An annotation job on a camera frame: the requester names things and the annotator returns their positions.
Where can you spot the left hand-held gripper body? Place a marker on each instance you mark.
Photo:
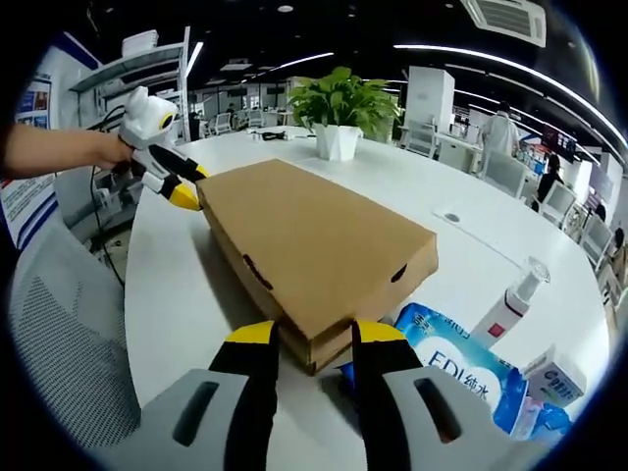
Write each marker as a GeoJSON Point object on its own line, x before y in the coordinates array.
{"type": "Point", "coordinates": [147, 120]}

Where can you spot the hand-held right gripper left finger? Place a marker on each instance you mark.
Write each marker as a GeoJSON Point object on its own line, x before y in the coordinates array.
{"type": "Point", "coordinates": [250, 392]}

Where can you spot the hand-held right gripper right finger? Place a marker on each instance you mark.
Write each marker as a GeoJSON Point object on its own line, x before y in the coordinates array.
{"type": "Point", "coordinates": [382, 363]}

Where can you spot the blue wet wipes pack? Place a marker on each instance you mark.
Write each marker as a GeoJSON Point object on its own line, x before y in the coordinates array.
{"type": "Point", "coordinates": [451, 358]}

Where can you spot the white pump bottle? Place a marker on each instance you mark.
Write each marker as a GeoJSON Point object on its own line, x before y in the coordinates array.
{"type": "Point", "coordinates": [505, 309]}

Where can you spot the brown cardboard shoe box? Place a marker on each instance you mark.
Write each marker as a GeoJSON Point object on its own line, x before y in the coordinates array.
{"type": "Point", "coordinates": [314, 230]}

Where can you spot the blue white flower tissue pack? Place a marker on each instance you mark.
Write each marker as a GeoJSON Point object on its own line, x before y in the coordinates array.
{"type": "Point", "coordinates": [544, 422]}

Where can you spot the small white printed carton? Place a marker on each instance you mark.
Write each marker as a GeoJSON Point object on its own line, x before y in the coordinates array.
{"type": "Point", "coordinates": [557, 380]}

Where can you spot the person's left hand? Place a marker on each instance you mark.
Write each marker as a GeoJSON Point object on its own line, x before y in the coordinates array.
{"type": "Point", "coordinates": [115, 152]}

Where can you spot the metal storage shelf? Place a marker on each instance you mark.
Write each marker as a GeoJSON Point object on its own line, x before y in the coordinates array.
{"type": "Point", "coordinates": [132, 64]}

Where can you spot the potted green plant white pot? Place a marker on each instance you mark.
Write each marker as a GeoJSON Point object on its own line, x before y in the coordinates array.
{"type": "Point", "coordinates": [343, 105]}

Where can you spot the grey mesh office chair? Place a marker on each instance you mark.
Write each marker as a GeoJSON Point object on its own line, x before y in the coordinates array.
{"type": "Point", "coordinates": [64, 333]}

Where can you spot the row of white office chairs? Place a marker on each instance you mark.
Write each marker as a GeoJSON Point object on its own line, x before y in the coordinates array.
{"type": "Point", "coordinates": [507, 174]}

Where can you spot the white square pillar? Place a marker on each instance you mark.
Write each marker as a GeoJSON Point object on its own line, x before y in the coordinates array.
{"type": "Point", "coordinates": [429, 98]}

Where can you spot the long ceiling light strip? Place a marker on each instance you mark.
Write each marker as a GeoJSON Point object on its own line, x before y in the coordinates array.
{"type": "Point", "coordinates": [490, 61]}

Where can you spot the ceiling air conditioner vent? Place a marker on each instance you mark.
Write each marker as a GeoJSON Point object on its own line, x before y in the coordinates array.
{"type": "Point", "coordinates": [510, 19]}

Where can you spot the blue white wall poster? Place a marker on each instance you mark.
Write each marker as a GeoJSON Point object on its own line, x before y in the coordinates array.
{"type": "Point", "coordinates": [24, 196]}

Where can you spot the wall monitor screen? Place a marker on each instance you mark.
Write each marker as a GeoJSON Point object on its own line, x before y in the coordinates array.
{"type": "Point", "coordinates": [559, 142]}

